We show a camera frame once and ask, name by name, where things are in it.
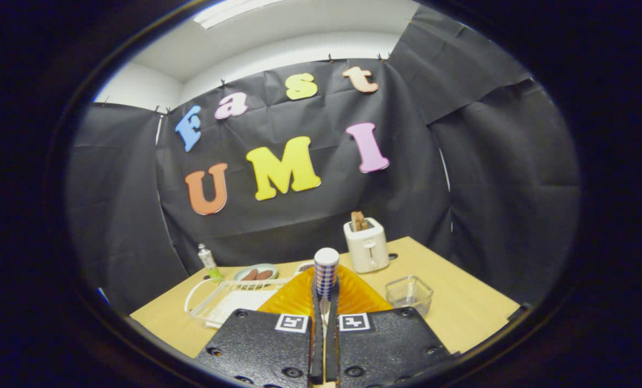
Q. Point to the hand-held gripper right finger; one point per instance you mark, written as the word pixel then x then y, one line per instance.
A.
pixel 332 350

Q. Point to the white drain tray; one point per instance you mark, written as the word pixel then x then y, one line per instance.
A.
pixel 240 304

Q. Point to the green plate with sausages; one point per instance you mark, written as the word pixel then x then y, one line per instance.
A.
pixel 255 274

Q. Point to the brown toast slice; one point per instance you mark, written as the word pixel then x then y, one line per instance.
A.
pixel 360 221

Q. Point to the white toaster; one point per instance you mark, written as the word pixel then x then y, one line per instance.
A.
pixel 367 248

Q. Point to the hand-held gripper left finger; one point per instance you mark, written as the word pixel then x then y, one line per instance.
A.
pixel 317 350

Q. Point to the small white patterned dish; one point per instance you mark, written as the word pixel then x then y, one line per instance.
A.
pixel 304 266

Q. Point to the green clear bottle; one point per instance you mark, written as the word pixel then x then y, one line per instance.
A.
pixel 209 261

